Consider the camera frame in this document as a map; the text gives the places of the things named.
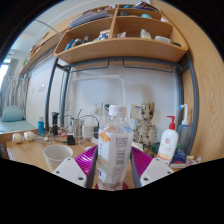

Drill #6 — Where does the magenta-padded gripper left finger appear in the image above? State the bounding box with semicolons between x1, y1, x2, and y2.
52;146;100;189

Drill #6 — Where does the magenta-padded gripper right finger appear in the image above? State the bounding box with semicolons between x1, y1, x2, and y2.
129;146;175;188

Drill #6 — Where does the clear plastic water bottle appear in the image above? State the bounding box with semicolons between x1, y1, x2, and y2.
96;104;135;191

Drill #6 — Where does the cream white cup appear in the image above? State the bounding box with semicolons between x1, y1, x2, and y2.
42;143;74;173

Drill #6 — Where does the small blue box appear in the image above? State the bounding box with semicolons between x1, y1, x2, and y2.
169;148;188;168

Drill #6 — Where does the white red-pump lotion bottle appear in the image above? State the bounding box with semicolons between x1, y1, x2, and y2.
156;115;180;166

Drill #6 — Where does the black power adapter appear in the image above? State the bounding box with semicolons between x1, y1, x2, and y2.
66;133;77;146

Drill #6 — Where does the white charger block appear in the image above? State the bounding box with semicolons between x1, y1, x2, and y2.
81;124;96;139

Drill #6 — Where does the metal cup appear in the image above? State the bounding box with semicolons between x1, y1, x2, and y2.
71;118;84;136

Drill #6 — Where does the wooden tree figurine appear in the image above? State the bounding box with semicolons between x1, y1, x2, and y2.
133;101;158;149

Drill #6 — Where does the blue spray bottle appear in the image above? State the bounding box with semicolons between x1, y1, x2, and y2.
177;103;191;154

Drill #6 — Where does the black electric shaver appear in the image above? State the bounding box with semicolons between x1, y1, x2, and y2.
50;111;60;136

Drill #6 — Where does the small blue bottle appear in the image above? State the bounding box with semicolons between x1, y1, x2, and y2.
37;116;46;136

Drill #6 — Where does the teal pillow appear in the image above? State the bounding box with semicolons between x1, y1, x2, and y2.
1;105;25;123

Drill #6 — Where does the white desk lamp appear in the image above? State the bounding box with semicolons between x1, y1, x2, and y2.
71;74;128;108

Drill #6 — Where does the wooden shelf unit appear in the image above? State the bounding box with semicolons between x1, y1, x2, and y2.
53;2;189;64

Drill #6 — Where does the grey metal desk frame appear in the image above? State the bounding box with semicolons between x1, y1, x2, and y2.
44;54;200;156

